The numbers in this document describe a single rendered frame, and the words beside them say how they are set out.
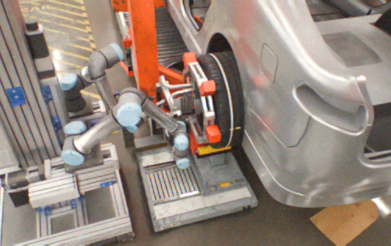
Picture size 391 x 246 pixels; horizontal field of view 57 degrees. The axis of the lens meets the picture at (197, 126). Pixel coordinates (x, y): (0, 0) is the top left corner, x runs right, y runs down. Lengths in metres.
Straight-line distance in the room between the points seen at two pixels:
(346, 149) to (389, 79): 1.32
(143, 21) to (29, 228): 1.63
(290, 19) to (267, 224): 1.70
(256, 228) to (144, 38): 1.64
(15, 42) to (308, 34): 1.38
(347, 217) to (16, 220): 2.46
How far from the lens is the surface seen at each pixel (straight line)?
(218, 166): 2.91
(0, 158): 2.38
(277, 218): 2.96
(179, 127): 2.08
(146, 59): 2.74
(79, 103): 2.59
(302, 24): 1.68
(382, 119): 2.67
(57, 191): 2.25
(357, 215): 3.17
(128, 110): 1.77
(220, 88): 2.21
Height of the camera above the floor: 2.39
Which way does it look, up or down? 42 degrees down
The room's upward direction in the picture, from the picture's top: 1 degrees clockwise
